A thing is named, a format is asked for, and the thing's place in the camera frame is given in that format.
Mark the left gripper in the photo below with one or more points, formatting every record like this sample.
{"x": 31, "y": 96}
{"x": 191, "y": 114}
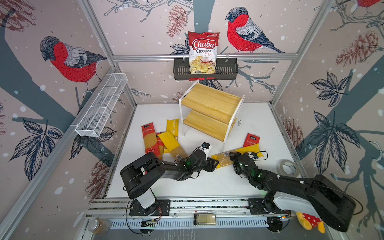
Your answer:
{"x": 210, "y": 163}

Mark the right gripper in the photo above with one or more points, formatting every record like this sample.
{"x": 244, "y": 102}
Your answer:
{"x": 232, "y": 158}

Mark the yellow spaghetti bag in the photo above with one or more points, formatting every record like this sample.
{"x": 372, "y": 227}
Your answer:
{"x": 173, "y": 146}
{"x": 225, "y": 158}
{"x": 173, "y": 127}

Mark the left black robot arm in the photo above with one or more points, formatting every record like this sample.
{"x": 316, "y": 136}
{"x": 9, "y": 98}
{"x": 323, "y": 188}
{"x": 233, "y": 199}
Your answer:
{"x": 139, "y": 176}

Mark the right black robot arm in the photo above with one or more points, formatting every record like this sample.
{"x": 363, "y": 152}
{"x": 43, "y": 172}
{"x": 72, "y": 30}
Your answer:
{"x": 317, "y": 196}

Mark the wooden two-tier shelf rack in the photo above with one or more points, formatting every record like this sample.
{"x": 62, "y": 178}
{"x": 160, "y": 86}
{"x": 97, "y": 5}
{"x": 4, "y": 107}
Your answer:
{"x": 209, "y": 111}

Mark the red spaghetti box right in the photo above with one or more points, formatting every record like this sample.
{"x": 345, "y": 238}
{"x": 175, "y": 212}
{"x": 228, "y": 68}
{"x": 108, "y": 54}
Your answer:
{"x": 251, "y": 140}

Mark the red spaghetti box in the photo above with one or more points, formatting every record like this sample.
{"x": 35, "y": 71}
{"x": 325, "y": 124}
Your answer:
{"x": 251, "y": 140}
{"x": 161, "y": 146}
{"x": 150, "y": 139}

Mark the clear tape roll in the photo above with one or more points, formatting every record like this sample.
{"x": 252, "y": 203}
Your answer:
{"x": 288, "y": 168}

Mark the red spaghetti box inner left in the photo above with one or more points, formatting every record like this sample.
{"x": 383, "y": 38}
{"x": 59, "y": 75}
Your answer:
{"x": 161, "y": 146}

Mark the small glass container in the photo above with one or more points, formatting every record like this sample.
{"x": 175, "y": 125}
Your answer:
{"x": 205, "y": 219}

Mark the red spaghetti box far left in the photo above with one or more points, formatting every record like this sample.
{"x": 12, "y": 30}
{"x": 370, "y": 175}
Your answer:
{"x": 150, "y": 139}

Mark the yellow plush toy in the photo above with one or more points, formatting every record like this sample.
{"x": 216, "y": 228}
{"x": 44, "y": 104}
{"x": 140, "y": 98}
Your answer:
{"x": 309, "y": 222}

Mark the Chuba cassava chips bag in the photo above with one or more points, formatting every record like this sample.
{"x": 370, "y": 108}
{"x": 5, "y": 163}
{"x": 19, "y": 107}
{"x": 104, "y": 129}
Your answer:
{"x": 203, "y": 52}

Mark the glass spice jar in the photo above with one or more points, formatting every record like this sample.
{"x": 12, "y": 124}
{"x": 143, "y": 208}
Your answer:
{"x": 99, "y": 226}

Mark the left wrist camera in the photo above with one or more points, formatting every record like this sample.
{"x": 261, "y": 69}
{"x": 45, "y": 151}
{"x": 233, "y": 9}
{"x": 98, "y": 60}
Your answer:
{"x": 206, "y": 147}

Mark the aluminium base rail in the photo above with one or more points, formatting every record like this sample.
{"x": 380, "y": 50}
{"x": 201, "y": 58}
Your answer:
{"x": 178, "y": 214}

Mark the white mesh wall basket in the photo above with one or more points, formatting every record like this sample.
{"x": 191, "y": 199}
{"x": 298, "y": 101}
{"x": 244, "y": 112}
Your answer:
{"x": 98, "y": 114}

